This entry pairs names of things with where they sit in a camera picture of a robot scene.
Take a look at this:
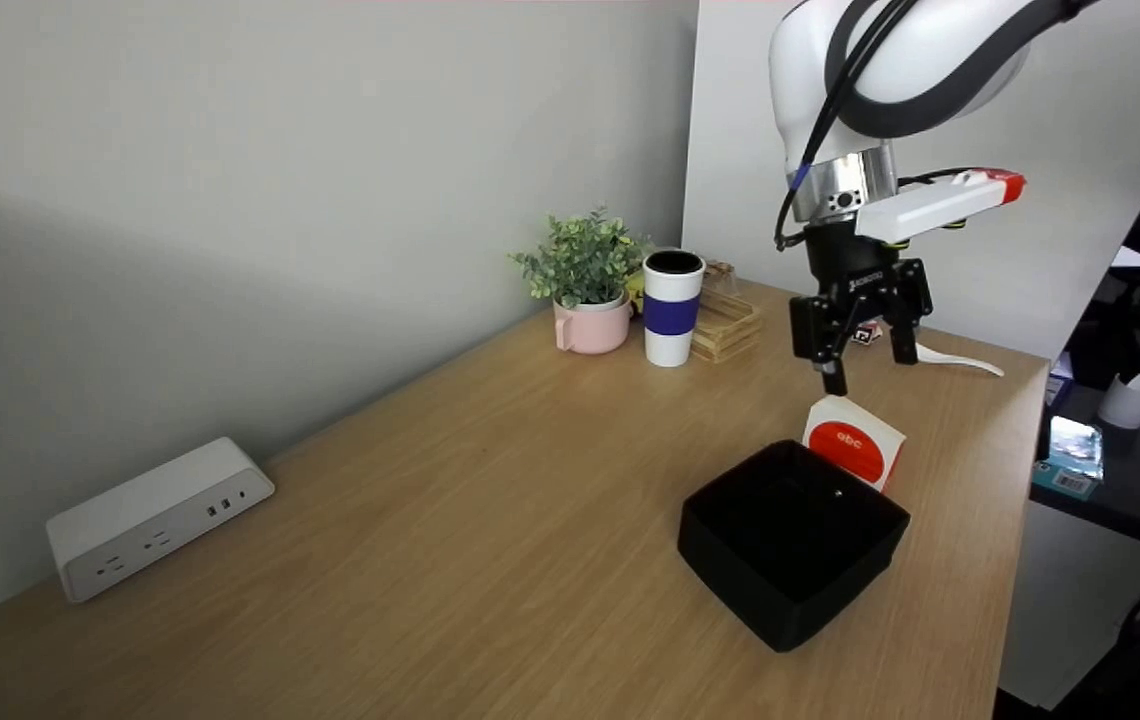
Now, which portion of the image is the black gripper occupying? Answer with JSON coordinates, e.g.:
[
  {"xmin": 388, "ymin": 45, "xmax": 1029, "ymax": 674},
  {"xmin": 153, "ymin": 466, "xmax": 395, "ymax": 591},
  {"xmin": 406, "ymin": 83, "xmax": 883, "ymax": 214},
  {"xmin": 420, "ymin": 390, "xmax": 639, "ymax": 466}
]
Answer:
[{"xmin": 785, "ymin": 222, "xmax": 937, "ymax": 402}]

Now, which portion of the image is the white book with red circle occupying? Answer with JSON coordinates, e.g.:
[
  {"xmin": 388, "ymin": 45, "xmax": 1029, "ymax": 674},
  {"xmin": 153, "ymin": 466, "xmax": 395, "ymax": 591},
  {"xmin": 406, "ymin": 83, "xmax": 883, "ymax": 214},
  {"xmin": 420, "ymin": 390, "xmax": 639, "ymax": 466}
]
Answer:
[{"xmin": 798, "ymin": 390, "xmax": 911, "ymax": 500}]

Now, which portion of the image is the black fabric box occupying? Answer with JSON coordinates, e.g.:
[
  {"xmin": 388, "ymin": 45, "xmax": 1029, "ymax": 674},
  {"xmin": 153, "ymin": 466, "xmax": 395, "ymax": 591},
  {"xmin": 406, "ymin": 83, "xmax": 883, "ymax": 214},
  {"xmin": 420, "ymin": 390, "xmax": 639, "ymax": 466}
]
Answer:
[{"xmin": 671, "ymin": 435, "xmax": 914, "ymax": 655}]

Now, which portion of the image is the white power strip box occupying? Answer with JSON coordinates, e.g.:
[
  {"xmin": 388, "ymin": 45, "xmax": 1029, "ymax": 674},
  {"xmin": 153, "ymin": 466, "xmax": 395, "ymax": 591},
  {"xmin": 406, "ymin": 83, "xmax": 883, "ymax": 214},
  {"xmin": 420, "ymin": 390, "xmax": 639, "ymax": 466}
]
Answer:
[{"xmin": 44, "ymin": 431, "xmax": 279, "ymax": 607}]

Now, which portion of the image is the white ceramic spoon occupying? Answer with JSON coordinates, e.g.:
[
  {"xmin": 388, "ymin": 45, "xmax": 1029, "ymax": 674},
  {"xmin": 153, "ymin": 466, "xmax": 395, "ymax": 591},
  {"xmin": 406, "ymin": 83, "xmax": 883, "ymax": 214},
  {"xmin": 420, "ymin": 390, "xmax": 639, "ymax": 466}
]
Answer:
[{"xmin": 911, "ymin": 341, "xmax": 1007, "ymax": 385}]

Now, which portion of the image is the stack of wooden coasters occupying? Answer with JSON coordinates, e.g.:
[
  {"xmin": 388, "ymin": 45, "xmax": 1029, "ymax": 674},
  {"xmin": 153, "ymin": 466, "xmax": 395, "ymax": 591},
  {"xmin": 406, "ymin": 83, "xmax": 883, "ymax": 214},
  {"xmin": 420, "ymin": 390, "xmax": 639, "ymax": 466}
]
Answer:
[{"xmin": 689, "ymin": 262, "xmax": 762, "ymax": 369}]

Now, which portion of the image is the white cup with blue band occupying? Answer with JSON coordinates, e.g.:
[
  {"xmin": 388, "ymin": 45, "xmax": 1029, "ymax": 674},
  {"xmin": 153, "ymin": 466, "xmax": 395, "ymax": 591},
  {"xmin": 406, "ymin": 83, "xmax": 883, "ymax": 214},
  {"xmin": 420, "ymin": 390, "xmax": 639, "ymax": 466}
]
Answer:
[{"xmin": 639, "ymin": 250, "xmax": 708, "ymax": 372}]

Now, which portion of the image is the teal glossy card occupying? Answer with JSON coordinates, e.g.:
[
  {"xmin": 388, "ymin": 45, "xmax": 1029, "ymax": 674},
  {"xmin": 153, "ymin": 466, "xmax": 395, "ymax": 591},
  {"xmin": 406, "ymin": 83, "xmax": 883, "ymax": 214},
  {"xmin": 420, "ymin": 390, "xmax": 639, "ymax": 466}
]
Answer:
[{"xmin": 1030, "ymin": 412, "xmax": 1108, "ymax": 503}]

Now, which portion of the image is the white paper cup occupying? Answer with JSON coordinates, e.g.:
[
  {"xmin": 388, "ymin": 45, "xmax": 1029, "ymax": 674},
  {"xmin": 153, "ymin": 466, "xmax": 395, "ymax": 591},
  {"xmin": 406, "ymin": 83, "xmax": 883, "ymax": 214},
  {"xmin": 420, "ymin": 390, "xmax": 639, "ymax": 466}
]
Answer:
[{"xmin": 1094, "ymin": 369, "xmax": 1140, "ymax": 435}]

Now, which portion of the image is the pink plant pot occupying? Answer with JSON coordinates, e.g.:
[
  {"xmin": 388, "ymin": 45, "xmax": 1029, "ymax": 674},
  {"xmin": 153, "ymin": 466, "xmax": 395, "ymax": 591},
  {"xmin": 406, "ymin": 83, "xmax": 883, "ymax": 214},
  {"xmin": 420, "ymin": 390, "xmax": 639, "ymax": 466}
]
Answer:
[{"xmin": 552, "ymin": 291, "xmax": 635, "ymax": 361}]

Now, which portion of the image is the green artificial plant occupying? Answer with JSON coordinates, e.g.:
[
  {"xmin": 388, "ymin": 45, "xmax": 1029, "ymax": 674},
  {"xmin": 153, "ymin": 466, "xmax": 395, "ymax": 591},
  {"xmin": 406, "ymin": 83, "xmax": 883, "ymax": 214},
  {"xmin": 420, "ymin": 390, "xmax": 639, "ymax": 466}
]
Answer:
[{"xmin": 513, "ymin": 206, "xmax": 648, "ymax": 313}]

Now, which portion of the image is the black chair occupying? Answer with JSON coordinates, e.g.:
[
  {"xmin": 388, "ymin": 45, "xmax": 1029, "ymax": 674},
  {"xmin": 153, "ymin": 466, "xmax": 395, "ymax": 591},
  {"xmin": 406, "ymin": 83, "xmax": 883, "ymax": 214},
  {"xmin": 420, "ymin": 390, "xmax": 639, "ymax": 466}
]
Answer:
[{"xmin": 991, "ymin": 566, "xmax": 1140, "ymax": 720}]

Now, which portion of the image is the white wrist camera red tip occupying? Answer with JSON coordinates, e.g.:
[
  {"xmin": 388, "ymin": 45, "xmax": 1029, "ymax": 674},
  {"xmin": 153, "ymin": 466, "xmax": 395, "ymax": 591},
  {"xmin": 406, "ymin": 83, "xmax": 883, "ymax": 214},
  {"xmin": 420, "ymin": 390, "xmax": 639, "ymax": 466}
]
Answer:
[{"xmin": 853, "ymin": 166, "xmax": 1030, "ymax": 250}]

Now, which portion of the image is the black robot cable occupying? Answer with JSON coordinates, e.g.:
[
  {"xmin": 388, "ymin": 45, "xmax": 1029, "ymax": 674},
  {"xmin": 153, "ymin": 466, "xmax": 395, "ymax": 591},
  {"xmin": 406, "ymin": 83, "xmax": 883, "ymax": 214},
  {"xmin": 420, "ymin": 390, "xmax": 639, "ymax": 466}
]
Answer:
[{"xmin": 771, "ymin": 0, "xmax": 926, "ymax": 255}]

